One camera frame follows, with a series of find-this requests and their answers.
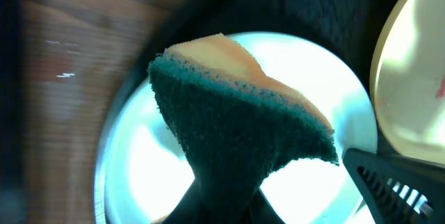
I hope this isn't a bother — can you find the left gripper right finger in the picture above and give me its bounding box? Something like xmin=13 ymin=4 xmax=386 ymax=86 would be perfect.
xmin=250 ymin=189 xmax=284 ymax=224

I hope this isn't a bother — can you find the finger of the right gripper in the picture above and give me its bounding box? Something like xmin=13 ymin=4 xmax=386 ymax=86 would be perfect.
xmin=343 ymin=148 xmax=444 ymax=224

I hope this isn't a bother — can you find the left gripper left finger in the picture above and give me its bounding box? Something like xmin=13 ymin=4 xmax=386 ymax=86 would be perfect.
xmin=162 ymin=180 xmax=205 ymax=224

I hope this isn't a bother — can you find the light green plate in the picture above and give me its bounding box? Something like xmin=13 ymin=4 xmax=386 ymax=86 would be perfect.
xmin=94 ymin=32 xmax=378 ymax=223

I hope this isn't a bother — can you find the green yellow sponge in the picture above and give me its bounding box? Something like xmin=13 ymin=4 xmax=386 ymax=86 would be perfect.
xmin=147 ymin=34 xmax=339 ymax=223

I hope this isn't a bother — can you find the yellow plate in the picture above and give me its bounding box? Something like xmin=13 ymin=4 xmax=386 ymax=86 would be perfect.
xmin=370 ymin=0 xmax=444 ymax=166

